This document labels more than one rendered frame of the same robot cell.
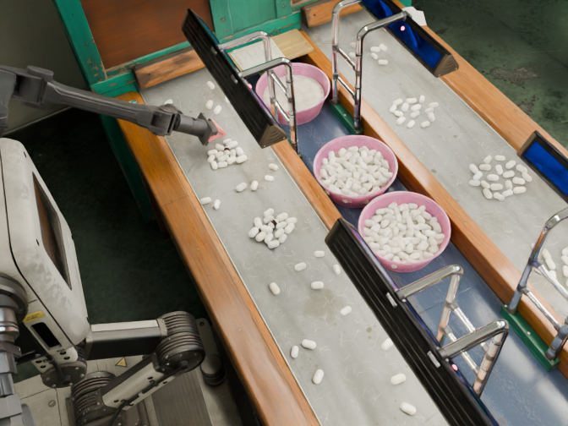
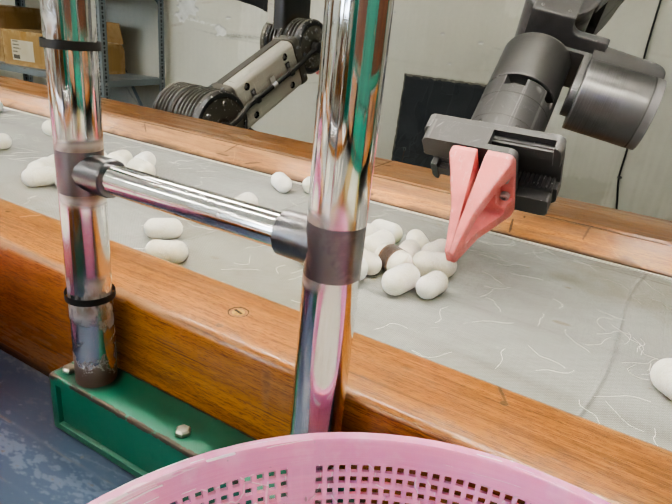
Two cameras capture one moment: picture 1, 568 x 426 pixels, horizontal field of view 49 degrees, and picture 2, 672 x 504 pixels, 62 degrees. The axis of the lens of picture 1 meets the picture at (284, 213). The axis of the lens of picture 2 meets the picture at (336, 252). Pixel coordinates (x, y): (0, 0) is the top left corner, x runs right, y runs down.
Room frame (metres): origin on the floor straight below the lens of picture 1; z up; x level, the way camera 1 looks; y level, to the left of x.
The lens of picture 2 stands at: (1.77, -0.14, 0.92)
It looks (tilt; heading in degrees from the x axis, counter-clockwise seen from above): 22 degrees down; 139
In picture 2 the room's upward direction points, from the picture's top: 6 degrees clockwise
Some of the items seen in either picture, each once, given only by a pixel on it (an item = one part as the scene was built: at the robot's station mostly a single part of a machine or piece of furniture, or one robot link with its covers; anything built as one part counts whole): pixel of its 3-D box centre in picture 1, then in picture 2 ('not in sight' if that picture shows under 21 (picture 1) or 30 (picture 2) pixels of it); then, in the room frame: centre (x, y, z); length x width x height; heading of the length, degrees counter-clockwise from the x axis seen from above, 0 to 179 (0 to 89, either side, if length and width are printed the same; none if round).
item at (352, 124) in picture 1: (367, 65); not in sight; (1.67, -0.33, 0.90); 0.20 x 0.19 x 0.45; 21
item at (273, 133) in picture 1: (227, 70); not in sight; (1.50, 0.12, 1.08); 0.62 x 0.08 x 0.07; 21
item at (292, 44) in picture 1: (266, 53); not in sight; (1.96, 0.00, 0.77); 0.33 x 0.15 x 0.01; 111
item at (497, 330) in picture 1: (437, 354); not in sight; (0.62, -0.31, 0.90); 0.20 x 0.19 x 0.45; 21
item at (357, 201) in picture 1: (355, 174); not in sight; (1.35, -0.24, 0.72); 0.27 x 0.27 x 0.10
